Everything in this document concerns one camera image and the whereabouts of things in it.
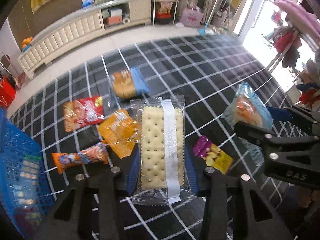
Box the clear soda cracker pack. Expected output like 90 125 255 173
131 95 195 206

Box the light blue bread pack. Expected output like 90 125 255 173
222 83 273 130

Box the purple yellow chips bag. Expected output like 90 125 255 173
193 135 233 175

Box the orange sausage stick pack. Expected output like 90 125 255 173
52 142 108 174

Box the orange snack pouch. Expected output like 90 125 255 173
98 109 139 159

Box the blue cartoon bread pack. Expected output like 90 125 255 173
111 67 150 100

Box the green-end cracker pack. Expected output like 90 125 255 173
14 155 41 206

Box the black white grid tablecloth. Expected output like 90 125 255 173
11 35 305 239

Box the red pizza snack bag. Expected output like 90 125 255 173
63 96 104 132

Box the pink blanket on rack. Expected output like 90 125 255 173
273 0 319 45

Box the blue plastic basket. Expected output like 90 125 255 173
1 108 54 239

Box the pink gift bag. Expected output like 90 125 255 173
179 3 204 28

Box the red paper bag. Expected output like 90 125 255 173
0 77 16 109

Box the white TV cabinet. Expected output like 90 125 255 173
18 0 151 79

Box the white metal shelf rack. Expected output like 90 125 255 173
151 0 179 26

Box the plate of oranges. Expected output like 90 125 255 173
21 36 33 52

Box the blue tissue box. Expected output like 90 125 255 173
82 0 94 8

